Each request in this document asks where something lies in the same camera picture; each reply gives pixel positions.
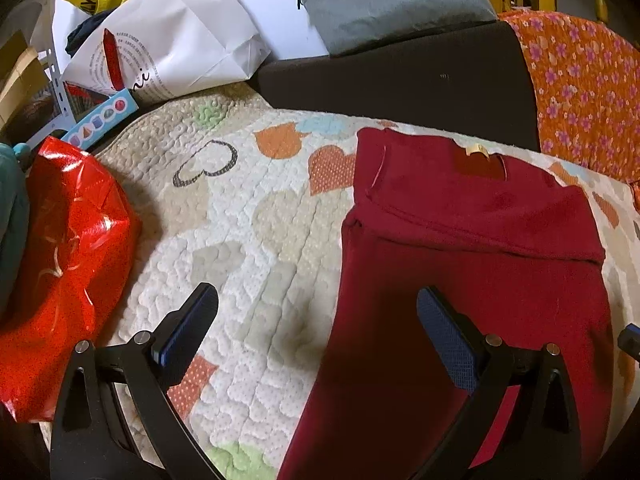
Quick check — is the grey perforated metal post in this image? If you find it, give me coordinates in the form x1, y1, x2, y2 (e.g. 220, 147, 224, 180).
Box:
22, 47, 76, 148

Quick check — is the brown cardboard box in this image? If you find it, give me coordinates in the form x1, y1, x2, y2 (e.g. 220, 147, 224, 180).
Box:
0, 30, 51, 126

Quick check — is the teal cloth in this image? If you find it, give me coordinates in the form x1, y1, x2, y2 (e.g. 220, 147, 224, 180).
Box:
0, 142, 31, 311

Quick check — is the heart print quilted blanket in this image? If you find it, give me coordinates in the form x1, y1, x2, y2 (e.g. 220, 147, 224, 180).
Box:
40, 82, 640, 480

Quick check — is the dark red knit garment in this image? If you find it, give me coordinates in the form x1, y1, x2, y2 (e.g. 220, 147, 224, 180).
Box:
277, 127, 616, 480

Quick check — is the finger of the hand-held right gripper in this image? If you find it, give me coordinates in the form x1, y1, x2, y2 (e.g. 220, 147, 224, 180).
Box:
617, 324, 640, 363

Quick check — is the orange floral cloth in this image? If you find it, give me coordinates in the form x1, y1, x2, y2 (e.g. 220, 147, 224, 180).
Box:
497, 10, 640, 188

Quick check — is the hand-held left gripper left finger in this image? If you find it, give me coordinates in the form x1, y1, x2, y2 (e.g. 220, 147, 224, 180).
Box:
49, 282, 226, 480

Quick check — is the shiny red plastic bag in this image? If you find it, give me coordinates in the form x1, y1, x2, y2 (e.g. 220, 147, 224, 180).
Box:
0, 135, 143, 423

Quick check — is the dark brown sofa cushion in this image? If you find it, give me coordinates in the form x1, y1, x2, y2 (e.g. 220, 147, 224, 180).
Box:
250, 20, 543, 153

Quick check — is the white paper shopping bag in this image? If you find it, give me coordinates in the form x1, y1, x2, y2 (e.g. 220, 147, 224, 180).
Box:
60, 0, 273, 106

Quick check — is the grey fabric zip bag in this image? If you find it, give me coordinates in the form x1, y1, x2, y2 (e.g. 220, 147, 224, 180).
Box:
292, 0, 498, 57

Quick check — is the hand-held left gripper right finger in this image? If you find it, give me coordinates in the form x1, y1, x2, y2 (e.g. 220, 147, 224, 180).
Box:
416, 286, 583, 480

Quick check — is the blue box with coloured shapes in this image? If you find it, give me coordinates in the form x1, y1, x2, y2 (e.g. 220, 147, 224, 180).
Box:
60, 87, 140, 151

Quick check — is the dark navy clothing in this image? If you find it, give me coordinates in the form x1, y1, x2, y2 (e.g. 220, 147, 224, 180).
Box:
65, 10, 118, 58

